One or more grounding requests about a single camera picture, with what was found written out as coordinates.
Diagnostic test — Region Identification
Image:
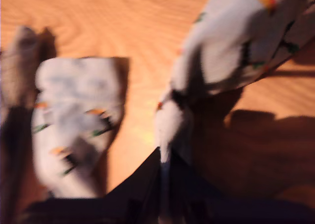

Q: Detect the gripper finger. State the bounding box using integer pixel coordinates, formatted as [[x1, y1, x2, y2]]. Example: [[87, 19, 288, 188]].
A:
[[103, 147, 162, 224], [169, 149, 232, 224]]

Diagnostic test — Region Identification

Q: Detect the pale toucan print sock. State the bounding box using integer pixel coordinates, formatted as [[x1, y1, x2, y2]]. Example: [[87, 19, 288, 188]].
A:
[[154, 0, 315, 220], [31, 56, 131, 200]]

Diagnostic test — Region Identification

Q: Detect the grey frilled-cuff sock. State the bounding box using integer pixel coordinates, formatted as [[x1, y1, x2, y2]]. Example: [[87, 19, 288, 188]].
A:
[[0, 24, 59, 116]]

